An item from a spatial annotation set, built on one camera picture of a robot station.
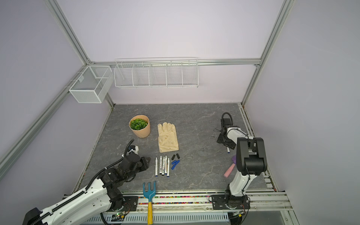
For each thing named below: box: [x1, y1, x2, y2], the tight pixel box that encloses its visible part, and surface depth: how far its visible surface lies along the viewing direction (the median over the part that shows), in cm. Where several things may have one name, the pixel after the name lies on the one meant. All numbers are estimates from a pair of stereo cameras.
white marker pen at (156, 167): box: [155, 156, 158, 178], surface depth 86 cm
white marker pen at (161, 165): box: [159, 154, 163, 175], surface depth 88 cm
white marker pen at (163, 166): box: [161, 156, 165, 176], surface depth 88 cm
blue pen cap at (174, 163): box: [171, 159, 181, 171], surface depth 90 cm
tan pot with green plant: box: [128, 114, 151, 139], surface depth 96 cm
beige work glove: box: [157, 121, 180, 153], surface depth 101 cm
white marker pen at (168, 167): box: [166, 156, 171, 178], surface depth 86 cm
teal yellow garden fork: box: [142, 180, 157, 225], surface depth 77 cm
